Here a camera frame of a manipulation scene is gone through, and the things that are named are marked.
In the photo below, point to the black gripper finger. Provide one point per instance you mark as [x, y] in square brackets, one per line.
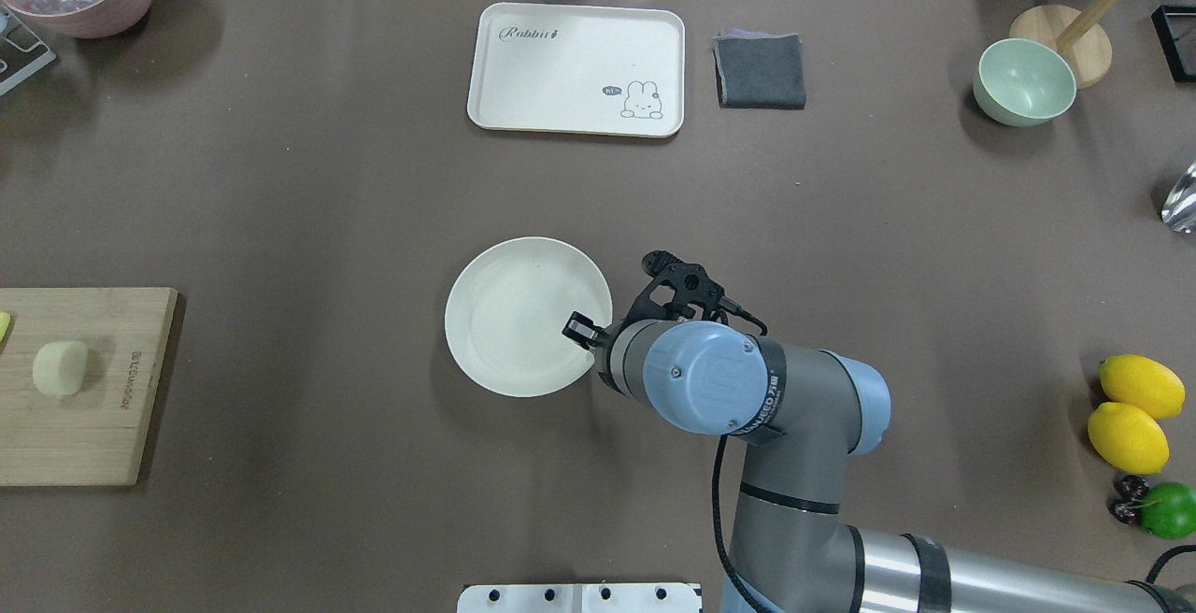
[585, 333]

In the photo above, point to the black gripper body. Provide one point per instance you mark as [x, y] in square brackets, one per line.
[581, 328]

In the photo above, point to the cream round plate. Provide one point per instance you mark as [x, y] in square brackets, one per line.
[505, 313]

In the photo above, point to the white steamed bun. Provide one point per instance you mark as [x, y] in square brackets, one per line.
[59, 368]

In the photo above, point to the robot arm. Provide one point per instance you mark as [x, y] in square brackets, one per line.
[803, 413]

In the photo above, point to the cream rabbit tray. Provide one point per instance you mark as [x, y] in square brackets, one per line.
[582, 70]

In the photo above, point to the black glass tray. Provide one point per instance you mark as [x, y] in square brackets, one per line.
[1174, 26]

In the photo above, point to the grey folded cloth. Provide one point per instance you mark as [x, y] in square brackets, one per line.
[758, 70]

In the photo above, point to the green bowl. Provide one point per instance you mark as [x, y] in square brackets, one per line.
[1022, 83]

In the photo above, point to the upper yellow lemon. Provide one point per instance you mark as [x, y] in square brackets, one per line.
[1142, 382]

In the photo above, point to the yellow lemon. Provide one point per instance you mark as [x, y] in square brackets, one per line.
[1142, 382]
[1128, 438]

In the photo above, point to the lower yellow lemon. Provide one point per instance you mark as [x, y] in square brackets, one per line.
[1128, 438]

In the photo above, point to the wooden cup stand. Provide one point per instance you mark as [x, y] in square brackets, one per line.
[1077, 36]

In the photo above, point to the dark cherries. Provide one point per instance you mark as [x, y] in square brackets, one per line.
[1130, 493]

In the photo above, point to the metal scoop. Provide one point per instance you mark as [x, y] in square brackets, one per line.
[1178, 209]

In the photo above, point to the wooden cutting board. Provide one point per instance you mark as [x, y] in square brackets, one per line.
[97, 435]

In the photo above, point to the green lime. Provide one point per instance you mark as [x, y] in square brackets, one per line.
[1168, 511]

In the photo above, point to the white cup rack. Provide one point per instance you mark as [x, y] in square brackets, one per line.
[23, 52]

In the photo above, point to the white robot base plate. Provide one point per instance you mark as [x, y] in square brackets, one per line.
[583, 597]

